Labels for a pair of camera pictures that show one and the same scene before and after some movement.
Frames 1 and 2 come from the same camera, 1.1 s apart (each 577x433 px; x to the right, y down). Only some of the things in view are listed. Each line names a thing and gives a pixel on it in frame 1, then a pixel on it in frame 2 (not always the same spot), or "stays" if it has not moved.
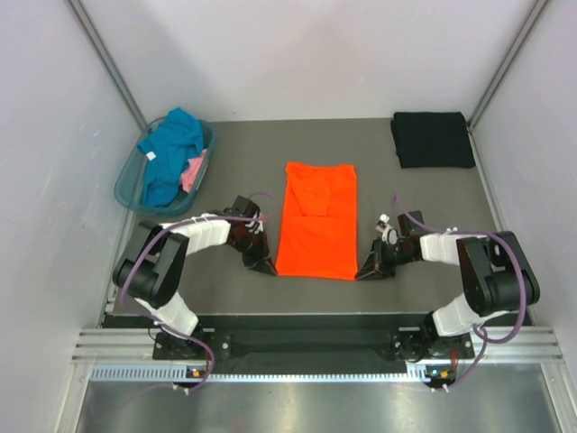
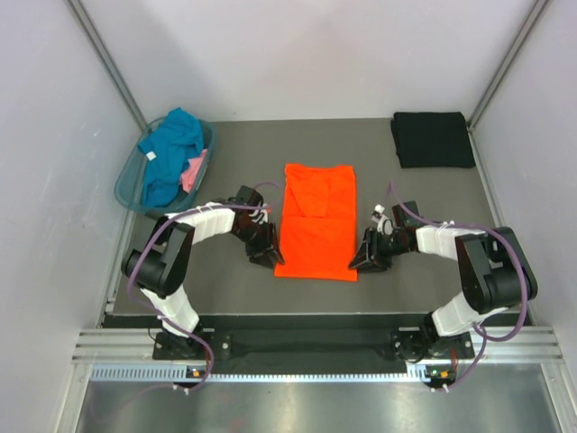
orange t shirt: (318, 235) stays
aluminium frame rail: (118, 346) stays
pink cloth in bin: (189, 177) stays
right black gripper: (372, 265) to (378, 262)
